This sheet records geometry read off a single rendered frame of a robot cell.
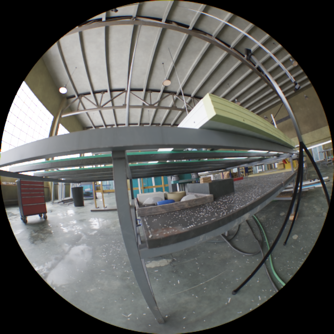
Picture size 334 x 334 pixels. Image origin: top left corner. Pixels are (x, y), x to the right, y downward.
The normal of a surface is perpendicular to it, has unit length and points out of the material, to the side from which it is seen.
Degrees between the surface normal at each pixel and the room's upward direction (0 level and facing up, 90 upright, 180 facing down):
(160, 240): 90
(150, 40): 180
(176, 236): 90
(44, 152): 90
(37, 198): 90
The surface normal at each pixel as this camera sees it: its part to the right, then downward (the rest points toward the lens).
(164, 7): 0.11, 0.99
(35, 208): 0.99, -0.12
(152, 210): 0.29, -0.15
